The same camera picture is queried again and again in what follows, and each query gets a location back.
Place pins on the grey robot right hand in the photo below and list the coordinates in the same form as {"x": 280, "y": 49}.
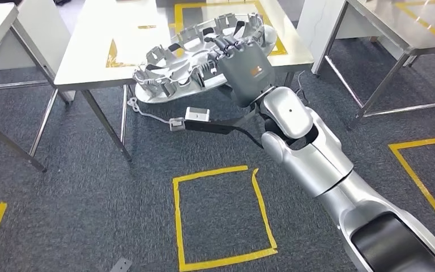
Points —
{"x": 247, "y": 71}

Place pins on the grey plastic wheel hubcap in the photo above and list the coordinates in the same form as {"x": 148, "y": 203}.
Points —
{"x": 180, "y": 67}

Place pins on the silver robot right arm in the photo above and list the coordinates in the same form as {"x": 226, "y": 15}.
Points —
{"x": 315, "y": 161}

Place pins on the yellow tape on workbench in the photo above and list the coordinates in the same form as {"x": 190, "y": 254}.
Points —
{"x": 178, "y": 15}

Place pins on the steel workbench table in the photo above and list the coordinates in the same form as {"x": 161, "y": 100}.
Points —
{"x": 90, "y": 56}

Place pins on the yellow floor tape square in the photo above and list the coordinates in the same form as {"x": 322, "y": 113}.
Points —
{"x": 416, "y": 176}
{"x": 177, "y": 225}

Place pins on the yellow tape on table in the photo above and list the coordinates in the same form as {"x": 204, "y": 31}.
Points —
{"x": 424, "y": 22}

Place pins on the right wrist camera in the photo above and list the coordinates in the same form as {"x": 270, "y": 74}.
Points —
{"x": 197, "y": 112}

